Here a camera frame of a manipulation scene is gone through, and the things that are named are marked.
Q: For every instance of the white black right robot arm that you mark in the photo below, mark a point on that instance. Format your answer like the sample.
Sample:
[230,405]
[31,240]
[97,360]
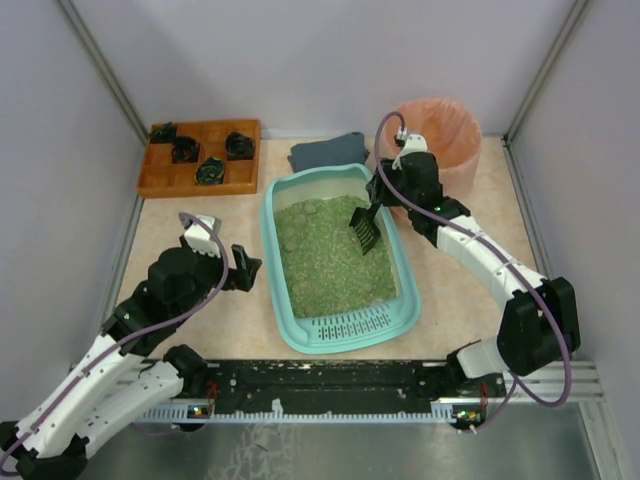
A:
[539,316]

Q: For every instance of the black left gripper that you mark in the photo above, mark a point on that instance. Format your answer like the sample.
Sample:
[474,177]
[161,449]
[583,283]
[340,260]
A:
[236,271]

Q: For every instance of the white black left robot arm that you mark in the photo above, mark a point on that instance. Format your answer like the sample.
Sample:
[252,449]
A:
[113,384]

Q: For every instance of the dark patterned rolled cloth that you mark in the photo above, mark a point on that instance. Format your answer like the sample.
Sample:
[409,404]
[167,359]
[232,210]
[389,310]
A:
[210,172]

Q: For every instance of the teal plastic litter box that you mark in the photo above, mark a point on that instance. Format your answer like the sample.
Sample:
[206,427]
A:
[328,295]

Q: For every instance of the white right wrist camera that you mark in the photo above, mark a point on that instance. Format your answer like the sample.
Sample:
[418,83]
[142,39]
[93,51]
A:
[408,143]

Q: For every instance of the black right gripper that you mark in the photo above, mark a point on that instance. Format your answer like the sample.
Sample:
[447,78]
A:
[382,189]

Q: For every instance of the black slotted litter scoop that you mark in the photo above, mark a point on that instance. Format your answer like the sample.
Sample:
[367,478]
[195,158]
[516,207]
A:
[364,226]

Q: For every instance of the folded dark grey cloth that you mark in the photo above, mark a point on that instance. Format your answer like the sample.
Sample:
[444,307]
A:
[339,151]

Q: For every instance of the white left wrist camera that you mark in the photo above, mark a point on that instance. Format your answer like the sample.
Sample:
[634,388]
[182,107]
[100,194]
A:
[198,238]

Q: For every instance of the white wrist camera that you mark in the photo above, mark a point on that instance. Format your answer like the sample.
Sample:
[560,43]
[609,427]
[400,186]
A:
[408,143]
[198,238]

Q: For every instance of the black rail base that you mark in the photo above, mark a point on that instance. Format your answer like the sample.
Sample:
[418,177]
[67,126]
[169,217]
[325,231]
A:
[335,386]

